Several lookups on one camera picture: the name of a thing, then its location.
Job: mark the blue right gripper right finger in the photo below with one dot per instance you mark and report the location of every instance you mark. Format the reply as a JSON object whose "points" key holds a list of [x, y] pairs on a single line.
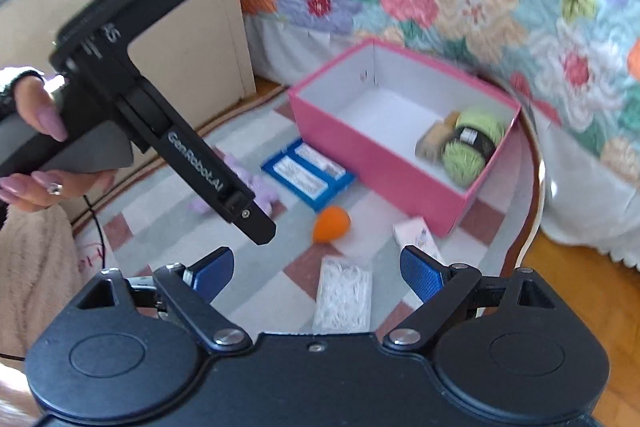
{"points": [[425, 275]]}

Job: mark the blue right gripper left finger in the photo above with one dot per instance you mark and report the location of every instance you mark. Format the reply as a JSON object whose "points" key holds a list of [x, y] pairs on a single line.
{"points": [[211, 274]]}

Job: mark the white tissue packet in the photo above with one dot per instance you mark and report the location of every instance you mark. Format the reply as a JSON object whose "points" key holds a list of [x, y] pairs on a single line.
{"points": [[415, 232]]}

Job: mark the purple plush toy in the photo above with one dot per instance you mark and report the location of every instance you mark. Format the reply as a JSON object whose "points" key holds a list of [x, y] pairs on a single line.
{"points": [[266, 195]]}

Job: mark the orange makeup sponge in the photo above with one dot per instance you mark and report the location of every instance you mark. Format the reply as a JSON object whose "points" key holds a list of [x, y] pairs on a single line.
{"points": [[331, 224]]}

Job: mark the blue wet wipes pack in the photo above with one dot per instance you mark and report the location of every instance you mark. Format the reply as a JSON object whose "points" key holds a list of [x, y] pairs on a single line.
{"points": [[311, 176]]}

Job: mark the beige fuzzy sleeve forearm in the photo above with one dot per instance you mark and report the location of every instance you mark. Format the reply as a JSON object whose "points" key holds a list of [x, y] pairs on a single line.
{"points": [[39, 275]]}

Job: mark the left hand pink nails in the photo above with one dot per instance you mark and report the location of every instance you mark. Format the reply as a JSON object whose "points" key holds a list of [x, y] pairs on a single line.
{"points": [[41, 190]]}

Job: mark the checkered grey pink rug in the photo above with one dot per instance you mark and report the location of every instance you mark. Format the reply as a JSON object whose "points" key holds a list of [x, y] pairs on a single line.
{"points": [[149, 221]]}

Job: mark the beige foundation bottle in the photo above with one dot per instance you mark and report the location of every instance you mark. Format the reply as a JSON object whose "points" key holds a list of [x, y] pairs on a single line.
{"points": [[429, 147]]}

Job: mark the pink cardboard box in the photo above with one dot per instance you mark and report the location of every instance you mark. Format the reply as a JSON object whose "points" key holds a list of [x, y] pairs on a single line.
{"points": [[367, 109]]}

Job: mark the green yarn skein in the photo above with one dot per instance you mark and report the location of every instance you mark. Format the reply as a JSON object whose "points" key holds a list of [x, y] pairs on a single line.
{"points": [[475, 139]]}

